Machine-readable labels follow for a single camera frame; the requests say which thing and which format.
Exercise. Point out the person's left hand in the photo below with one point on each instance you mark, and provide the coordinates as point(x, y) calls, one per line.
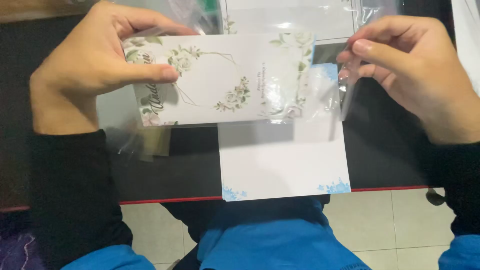
point(75, 75)

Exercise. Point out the person's right hand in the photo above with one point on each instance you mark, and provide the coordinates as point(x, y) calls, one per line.
point(431, 75)

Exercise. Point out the clear plastic card sleeve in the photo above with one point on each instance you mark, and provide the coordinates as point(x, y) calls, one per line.
point(322, 97)

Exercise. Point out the white floral invitation card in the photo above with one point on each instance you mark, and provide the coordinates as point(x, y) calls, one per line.
point(221, 93)

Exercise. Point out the white cloth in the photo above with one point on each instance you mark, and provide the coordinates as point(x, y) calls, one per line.
point(468, 37)

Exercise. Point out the loose clear plastic sleeve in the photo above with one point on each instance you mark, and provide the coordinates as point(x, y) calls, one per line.
point(120, 116)

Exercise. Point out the pile of clear plastic sleeves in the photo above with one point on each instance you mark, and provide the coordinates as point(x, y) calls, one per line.
point(187, 13)

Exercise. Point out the stack of wrapped floral cards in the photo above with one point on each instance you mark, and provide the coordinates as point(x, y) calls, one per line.
point(292, 15)

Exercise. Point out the stack of blue-cornered white cards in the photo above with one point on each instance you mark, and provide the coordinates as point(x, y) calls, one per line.
point(285, 165)

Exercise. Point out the purple fabric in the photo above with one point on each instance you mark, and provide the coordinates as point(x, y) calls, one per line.
point(17, 253)

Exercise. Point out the person's blue clothing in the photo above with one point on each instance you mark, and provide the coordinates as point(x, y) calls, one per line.
point(277, 240)

